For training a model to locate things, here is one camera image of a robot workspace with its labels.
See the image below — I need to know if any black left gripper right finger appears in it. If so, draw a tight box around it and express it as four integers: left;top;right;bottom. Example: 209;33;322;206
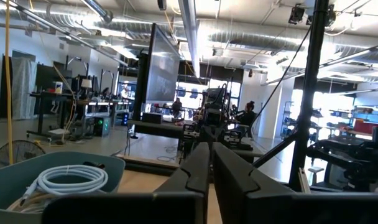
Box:
212;142;298;224

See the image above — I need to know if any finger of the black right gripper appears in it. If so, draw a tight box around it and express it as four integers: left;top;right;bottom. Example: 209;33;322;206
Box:
211;126;226;144
198;126;212;144

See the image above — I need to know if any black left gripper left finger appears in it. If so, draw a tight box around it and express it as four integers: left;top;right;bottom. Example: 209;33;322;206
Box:
154;142;211;224

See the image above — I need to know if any pale blue ethernet cable coil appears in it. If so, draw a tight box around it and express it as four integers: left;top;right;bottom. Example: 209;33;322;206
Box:
20;164;109;200

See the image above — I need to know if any person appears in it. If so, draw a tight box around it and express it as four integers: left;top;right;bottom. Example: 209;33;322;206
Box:
171;97;183;119
235;100;257;138

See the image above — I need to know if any grey desk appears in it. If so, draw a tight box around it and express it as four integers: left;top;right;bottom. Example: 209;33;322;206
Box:
126;119;190;140

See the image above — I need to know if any black computer monitor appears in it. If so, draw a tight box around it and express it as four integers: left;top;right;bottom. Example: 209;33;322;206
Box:
144;22;182;105

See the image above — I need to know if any black computer tower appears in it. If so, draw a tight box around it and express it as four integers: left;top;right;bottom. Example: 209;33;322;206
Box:
93;116;111;138

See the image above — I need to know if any black equipment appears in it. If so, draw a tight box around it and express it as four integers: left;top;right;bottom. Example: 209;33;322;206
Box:
306;126;378;192

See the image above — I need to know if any red cabinet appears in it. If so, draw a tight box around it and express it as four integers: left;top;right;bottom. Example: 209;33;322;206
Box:
353;119;378;137

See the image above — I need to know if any black desk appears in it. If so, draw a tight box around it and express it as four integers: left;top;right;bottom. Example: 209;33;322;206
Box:
26;91;76;139

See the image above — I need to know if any black floor fan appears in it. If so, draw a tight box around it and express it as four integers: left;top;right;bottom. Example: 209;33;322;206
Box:
0;139;47;171

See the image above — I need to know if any teal plastic bin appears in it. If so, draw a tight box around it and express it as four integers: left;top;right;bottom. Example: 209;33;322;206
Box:
0;151;126;224

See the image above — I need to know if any grey covered rack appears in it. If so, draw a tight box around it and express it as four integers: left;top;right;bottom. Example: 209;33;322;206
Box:
11;57;37;121

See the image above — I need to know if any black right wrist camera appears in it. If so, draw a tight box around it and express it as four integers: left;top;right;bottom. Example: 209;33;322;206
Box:
204;108;223;127

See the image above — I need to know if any black aluminium rig frame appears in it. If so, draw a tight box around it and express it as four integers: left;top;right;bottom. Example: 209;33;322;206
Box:
252;0;331;192

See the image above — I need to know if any yellow hanging cable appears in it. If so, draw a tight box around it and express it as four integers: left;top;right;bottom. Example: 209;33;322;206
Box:
4;0;14;166

